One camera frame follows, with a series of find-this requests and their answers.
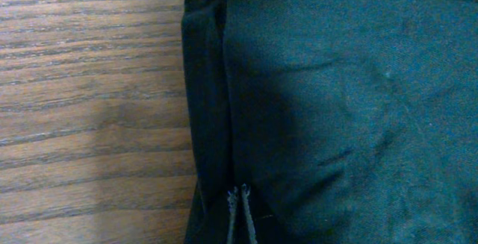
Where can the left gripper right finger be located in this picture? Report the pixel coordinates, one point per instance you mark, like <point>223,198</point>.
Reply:
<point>245,193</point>

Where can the black shorts with white lining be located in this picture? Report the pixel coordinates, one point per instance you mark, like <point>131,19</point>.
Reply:
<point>351,121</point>

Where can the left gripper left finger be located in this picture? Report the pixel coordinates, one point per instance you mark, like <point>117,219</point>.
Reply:
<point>233,208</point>

